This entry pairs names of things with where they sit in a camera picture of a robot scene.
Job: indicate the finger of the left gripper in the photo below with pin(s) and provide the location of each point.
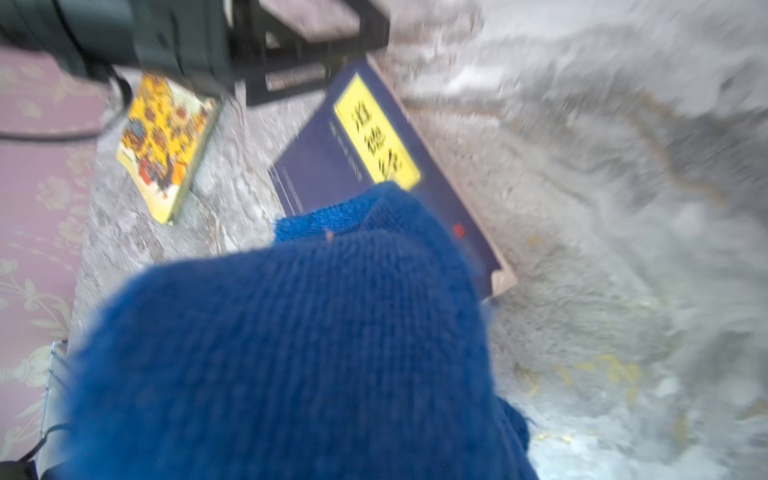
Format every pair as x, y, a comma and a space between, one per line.
261, 44

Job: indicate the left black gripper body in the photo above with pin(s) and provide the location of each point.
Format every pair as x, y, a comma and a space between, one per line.
186, 41

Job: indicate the yellow history picture book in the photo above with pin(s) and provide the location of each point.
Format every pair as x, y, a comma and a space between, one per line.
164, 141

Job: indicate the dark blue book yellow label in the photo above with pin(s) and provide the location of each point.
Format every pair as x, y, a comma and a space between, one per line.
361, 136

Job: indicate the blue cloth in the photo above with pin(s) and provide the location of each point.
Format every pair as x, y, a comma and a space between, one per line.
354, 347

